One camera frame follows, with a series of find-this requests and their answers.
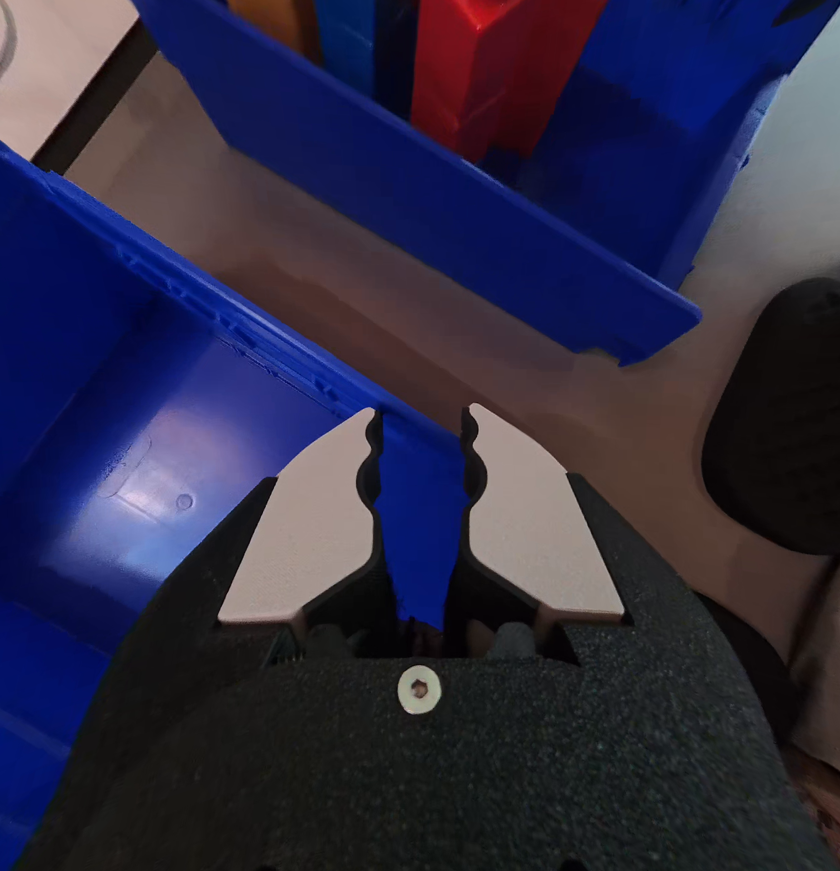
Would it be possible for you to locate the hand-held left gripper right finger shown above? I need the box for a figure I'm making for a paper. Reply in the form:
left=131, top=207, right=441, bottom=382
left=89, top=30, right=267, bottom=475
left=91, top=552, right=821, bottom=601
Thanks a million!
left=446, top=403, right=626, bottom=635

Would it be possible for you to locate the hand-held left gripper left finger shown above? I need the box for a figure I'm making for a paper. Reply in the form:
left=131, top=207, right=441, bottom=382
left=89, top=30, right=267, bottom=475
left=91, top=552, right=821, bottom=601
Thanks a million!
left=218, top=407, right=398, bottom=659

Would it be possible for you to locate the black cushion pad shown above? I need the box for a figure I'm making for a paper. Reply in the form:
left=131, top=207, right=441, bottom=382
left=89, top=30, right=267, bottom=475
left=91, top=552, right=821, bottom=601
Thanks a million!
left=701, top=277, right=840, bottom=557

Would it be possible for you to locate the red mega block tower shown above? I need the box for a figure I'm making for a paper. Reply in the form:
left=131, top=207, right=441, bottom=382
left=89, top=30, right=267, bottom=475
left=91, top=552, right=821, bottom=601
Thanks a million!
left=412, top=0, right=608, bottom=161

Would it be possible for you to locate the blue plastic bin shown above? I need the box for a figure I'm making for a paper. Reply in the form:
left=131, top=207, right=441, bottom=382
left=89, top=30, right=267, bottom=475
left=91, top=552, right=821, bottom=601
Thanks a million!
left=131, top=0, right=840, bottom=368
left=0, top=129, right=472, bottom=871

